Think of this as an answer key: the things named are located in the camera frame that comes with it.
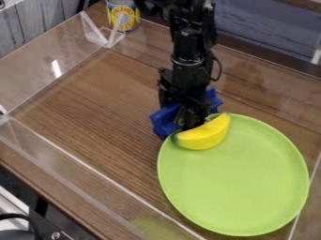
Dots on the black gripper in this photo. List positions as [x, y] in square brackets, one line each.
[182, 85]

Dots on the yellow toy banana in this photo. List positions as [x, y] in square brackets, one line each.
[204, 136]

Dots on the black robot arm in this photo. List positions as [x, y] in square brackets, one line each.
[191, 25]

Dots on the green plate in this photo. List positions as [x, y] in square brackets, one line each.
[244, 187]

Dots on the black device with knob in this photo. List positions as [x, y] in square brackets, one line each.
[45, 231]

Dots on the yellow printed can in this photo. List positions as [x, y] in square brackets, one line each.
[123, 14]

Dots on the clear acrylic enclosure wall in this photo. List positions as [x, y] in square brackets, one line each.
[76, 138]

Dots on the blue plastic block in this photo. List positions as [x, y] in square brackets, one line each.
[163, 123]

